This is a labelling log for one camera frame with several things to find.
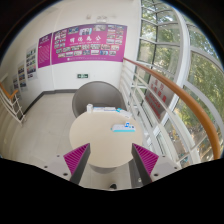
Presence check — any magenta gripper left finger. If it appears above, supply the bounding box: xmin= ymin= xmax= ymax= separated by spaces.
xmin=64 ymin=143 xmax=90 ymax=184

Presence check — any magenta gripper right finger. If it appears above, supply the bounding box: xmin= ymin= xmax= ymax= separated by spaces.
xmin=131 ymin=143 xmax=159 ymax=185

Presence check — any round beige table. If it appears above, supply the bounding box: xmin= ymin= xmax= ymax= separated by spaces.
xmin=69 ymin=112 xmax=143 ymax=168

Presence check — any white blue power strip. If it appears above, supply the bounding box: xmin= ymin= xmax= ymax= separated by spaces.
xmin=112 ymin=124 xmax=136 ymax=132

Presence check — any white metal railing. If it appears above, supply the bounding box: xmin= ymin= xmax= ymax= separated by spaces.
xmin=119 ymin=59 xmax=188 ymax=168

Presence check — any white blue papers stack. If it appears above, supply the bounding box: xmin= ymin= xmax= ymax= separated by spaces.
xmin=93 ymin=107 xmax=132 ymax=118

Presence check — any white paper cup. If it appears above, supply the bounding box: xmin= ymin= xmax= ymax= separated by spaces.
xmin=86 ymin=104 xmax=93 ymax=113

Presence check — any red notice sign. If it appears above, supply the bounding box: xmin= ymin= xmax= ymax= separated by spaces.
xmin=145 ymin=76 xmax=174 ymax=121

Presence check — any grey tub chair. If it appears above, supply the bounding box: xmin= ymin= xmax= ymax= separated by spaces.
xmin=72 ymin=81 xmax=126 ymax=117

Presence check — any white stair railing left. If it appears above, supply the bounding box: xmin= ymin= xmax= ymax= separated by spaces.
xmin=0 ymin=82 xmax=26 ymax=125

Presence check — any green exit sign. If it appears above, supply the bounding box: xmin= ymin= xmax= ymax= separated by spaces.
xmin=77 ymin=74 xmax=89 ymax=79

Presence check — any orange wooden handrail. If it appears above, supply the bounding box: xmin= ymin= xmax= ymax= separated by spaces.
xmin=124 ymin=57 xmax=221 ymax=160

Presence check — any photo notice board lower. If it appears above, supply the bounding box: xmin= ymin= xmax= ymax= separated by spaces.
xmin=17 ymin=62 xmax=27 ymax=91

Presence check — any photo notice board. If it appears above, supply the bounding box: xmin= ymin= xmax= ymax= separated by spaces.
xmin=26 ymin=45 xmax=37 ymax=81
xmin=17 ymin=62 xmax=27 ymax=91

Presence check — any large magenta wall poster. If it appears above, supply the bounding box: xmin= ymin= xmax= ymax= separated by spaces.
xmin=50 ymin=23 xmax=128 ymax=66

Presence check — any small magenta wall poster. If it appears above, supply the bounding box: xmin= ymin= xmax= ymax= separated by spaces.
xmin=37 ymin=34 xmax=52 ymax=68

